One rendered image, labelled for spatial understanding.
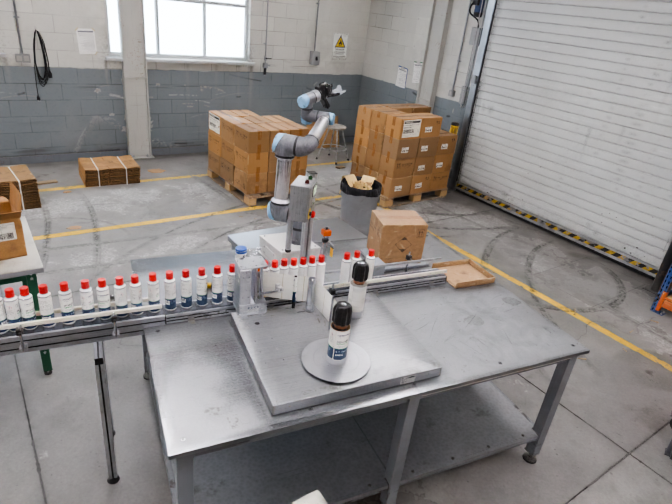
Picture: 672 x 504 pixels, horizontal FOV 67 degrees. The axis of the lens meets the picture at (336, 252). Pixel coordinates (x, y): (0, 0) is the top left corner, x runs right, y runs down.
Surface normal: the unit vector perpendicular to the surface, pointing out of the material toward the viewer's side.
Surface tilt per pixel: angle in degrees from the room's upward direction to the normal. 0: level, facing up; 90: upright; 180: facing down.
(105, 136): 90
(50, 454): 0
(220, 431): 0
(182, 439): 0
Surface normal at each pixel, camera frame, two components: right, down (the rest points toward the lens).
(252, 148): 0.60, 0.39
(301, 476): 0.11, -0.90
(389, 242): 0.22, 0.45
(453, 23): -0.82, 0.18
